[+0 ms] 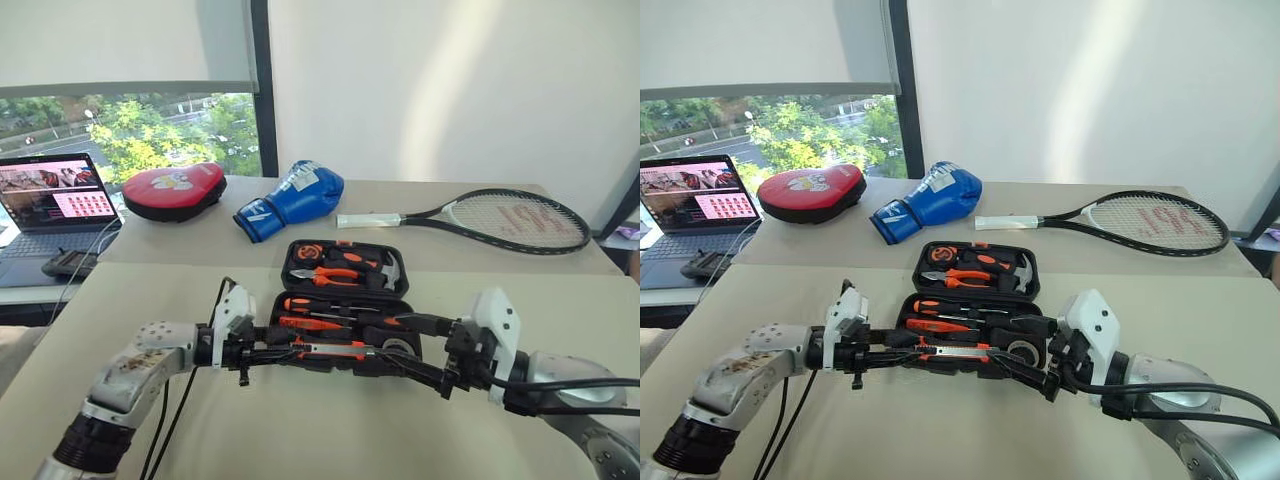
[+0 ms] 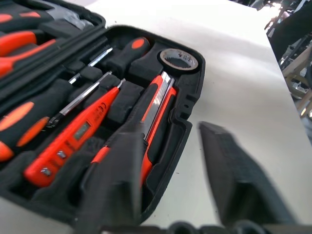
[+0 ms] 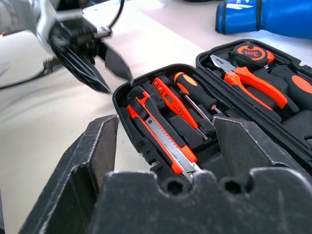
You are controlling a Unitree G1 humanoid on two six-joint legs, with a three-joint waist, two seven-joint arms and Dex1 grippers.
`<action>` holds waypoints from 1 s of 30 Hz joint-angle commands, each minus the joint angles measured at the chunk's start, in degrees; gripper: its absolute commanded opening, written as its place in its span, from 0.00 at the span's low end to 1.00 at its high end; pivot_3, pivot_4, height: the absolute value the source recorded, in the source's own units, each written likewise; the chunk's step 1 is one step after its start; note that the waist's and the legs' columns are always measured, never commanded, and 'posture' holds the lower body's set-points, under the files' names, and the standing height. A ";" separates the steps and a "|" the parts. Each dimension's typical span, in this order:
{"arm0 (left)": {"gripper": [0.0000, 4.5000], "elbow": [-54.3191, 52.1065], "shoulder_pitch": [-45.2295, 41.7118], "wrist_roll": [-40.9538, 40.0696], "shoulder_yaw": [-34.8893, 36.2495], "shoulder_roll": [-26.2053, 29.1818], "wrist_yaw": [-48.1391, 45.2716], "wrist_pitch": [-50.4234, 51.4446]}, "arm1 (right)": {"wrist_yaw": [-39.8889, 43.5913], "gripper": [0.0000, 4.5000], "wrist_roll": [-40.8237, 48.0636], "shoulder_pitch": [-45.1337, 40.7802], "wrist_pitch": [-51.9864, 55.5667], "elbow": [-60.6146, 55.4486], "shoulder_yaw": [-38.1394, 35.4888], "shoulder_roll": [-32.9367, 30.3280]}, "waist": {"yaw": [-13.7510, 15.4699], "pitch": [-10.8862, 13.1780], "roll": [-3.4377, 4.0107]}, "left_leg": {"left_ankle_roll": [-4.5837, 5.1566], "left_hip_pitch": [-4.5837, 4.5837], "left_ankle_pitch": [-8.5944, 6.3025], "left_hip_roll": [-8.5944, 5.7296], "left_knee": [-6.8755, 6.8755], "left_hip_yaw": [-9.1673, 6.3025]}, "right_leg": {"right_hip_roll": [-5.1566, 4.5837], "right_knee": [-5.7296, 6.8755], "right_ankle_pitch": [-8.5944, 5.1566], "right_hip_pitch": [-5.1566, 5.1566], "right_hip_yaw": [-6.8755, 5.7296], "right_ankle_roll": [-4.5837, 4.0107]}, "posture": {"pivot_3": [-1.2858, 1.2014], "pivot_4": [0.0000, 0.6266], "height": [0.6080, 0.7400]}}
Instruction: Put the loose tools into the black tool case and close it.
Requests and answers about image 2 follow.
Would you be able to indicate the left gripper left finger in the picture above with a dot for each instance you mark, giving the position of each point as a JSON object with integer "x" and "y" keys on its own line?
{"x": 114, "y": 185}

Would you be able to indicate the black electrical tape roll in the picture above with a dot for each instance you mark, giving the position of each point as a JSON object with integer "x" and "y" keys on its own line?
{"x": 163, "y": 57}

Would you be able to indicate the long orange black screwdriver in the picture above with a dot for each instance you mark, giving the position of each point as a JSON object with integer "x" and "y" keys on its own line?
{"x": 129, "y": 52}

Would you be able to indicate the orange voltage tester pen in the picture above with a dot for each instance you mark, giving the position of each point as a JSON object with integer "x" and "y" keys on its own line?
{"x": 73, "y": 136}

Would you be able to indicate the black tool case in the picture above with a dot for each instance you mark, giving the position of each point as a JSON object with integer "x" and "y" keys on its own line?
{"x": 185, "y": 92}

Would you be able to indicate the short orange black screwdriver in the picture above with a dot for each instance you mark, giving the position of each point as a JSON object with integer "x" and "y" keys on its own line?
{"x": 22, "y": 119}

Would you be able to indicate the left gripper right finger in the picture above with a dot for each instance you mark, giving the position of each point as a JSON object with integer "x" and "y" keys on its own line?
{"x": 234, "y": 180}

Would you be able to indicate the orange black utility knife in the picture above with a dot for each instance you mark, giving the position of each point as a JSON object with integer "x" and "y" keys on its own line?
{"x": 158, "y": 97}

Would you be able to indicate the black office chair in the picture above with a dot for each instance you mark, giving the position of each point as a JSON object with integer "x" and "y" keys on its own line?
{"x": 290, "y": 29}

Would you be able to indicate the grey rack frame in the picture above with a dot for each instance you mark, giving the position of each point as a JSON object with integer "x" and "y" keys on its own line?
{"x": 297, "y": 63}

